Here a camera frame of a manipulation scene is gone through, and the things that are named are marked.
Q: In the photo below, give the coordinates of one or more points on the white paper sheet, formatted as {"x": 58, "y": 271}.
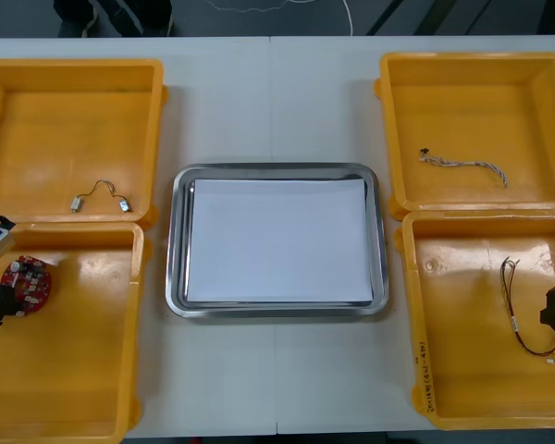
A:
{"x": 277, "y": 240}

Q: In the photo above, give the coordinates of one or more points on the steel tray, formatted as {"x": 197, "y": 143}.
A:
{"x": 176, "y": 259}

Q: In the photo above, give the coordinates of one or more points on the round red circuit board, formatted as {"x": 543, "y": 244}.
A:
{"x": 34, "y": 284}

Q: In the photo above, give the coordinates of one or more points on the small metal solenoid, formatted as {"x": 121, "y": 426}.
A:
{"x": 76, "y": 204}
{"x": 125, "y": 205}

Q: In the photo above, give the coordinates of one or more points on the yellow-orange plastic bin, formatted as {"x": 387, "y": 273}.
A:
{"x": 51, "y": 139}
{"x": 467, "y": 370}
{"x": 467, "y": 115}
{"x": 74, "y": 361}

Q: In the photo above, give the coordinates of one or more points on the black metal frame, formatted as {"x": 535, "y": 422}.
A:
{"x": 384, "y": 16}

